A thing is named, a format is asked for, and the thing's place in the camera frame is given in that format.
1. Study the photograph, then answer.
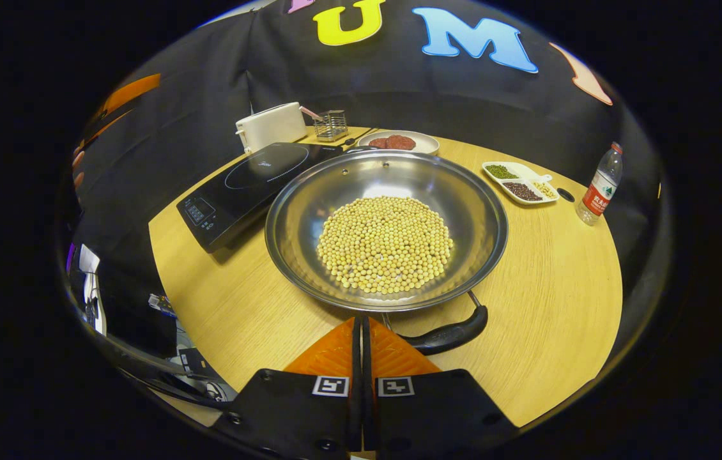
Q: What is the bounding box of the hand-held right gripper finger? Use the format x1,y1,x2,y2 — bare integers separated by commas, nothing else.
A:
362,316,521,457
211,316,362,457

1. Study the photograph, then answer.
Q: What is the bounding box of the black induction cooktop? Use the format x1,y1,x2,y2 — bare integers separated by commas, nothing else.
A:
176,142,344,254

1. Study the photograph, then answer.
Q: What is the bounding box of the stainless steel pot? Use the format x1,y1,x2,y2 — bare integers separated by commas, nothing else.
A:
264,146,509,357

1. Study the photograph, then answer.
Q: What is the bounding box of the black backdrop cloth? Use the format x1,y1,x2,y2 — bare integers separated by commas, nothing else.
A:
67,0,662,358

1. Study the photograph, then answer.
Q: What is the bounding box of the pile of soybeans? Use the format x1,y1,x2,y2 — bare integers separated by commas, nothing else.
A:
316,195,454,295

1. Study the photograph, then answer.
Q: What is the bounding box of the white paper sheet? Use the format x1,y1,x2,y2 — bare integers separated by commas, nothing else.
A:
78,245,101,274

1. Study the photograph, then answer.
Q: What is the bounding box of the white toaster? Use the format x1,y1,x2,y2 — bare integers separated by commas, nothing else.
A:
235,102,307,155

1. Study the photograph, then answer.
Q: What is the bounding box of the dark floor equipment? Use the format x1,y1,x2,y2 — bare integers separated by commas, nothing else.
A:
144,291,237,403

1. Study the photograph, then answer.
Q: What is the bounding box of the white round plate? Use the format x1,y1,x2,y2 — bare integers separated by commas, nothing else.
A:
358,130,440,156

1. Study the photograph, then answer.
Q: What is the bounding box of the pile of dark red beans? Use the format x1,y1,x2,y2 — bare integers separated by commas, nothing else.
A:
503,182,544,202

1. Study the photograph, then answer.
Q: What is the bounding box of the white divided dish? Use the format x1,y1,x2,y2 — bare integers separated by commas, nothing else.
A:
481,161,560,206

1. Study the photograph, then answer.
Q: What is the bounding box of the clear plastic water bottle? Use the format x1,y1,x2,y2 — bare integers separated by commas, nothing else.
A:
576,142,624,226

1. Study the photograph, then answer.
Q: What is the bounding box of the wire mesh basket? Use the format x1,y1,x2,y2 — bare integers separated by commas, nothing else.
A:
314,109,349,142

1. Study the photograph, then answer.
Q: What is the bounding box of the black power cable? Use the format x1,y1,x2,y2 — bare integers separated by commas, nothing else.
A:
339,128,374,149

